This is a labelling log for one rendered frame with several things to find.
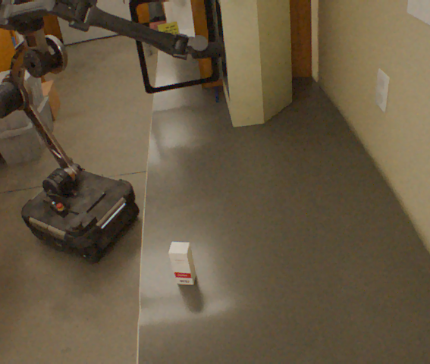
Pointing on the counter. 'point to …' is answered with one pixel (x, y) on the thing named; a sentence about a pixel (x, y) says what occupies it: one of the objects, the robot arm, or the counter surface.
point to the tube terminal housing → (257, 58)
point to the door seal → (143, 60)
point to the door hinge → (216, 36)
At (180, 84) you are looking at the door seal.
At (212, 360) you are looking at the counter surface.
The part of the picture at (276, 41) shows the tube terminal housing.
